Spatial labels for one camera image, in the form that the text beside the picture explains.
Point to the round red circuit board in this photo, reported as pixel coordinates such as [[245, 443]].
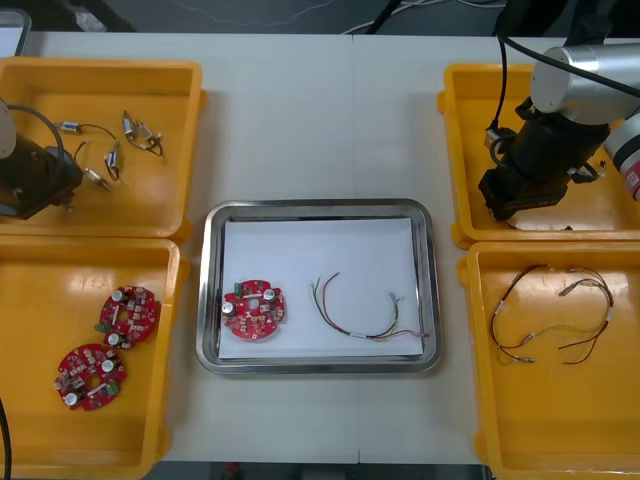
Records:
[[85, 370], [250, 320], [135, 320]]

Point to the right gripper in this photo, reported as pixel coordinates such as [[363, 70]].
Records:
[[525, 195]]

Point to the small metal solenoid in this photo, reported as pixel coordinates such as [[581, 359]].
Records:
[[70, 126], [114, 160], [145, 131], [129, 126]]

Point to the yellow-orange plastic bin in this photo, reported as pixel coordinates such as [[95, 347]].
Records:
[[150, 210], [75, 440], [465, 150], [550, 425]]

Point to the white paper sheet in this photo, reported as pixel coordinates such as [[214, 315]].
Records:
[[320, 240]]

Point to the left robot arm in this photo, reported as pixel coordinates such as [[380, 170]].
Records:
[[6, 130]]

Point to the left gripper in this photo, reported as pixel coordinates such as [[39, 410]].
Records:
[[50, 190]]

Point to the person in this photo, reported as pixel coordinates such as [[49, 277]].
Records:
[[550, 20]]

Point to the steel tray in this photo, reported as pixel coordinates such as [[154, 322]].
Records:
[[210, 280]]

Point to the grey-rimmed tray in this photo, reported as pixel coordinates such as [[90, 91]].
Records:
[[10, 40]]

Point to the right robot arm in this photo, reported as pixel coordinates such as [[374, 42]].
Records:
[[575, 75]]

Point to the black equipment base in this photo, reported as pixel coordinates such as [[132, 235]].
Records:
[[75, 12]]

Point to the blue label metal solenoid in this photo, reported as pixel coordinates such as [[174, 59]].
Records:
[[95, 176]]

